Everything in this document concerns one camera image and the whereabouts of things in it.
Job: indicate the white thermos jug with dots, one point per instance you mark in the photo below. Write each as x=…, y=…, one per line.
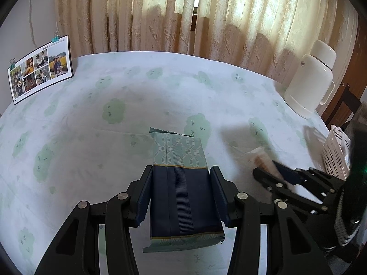
x=309, y=83

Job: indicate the navy and pale green packet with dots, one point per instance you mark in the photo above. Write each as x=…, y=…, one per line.
x=183, y=194

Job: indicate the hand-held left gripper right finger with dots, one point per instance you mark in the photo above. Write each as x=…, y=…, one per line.
x=219, y=194

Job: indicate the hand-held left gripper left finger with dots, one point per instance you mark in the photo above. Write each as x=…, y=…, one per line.
x=144, y=194

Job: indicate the cloud print tablecloth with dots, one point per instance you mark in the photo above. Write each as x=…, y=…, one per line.
x=86, y=137

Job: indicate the photo calendar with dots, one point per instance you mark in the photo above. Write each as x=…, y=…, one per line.
x=40, y=68

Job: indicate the pastry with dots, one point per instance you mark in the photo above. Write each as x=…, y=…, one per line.
x=259, y=157

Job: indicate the green binder clip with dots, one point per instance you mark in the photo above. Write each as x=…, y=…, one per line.
x=12, y=63
x=55, y=38

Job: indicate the white plastic basket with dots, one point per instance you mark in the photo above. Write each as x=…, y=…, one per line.
x=334, y=154

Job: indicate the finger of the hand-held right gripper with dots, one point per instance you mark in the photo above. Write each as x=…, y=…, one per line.
x=286, y=174
x=263, y=177

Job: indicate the grey fuzzy cushion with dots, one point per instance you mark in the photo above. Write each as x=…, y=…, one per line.
x=359, y=117

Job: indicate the beige lace curtain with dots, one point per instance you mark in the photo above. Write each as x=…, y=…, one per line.
x=114, y=11
x=258, y=14

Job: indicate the dark wooden chair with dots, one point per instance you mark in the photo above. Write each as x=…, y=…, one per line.
x=348, y=97

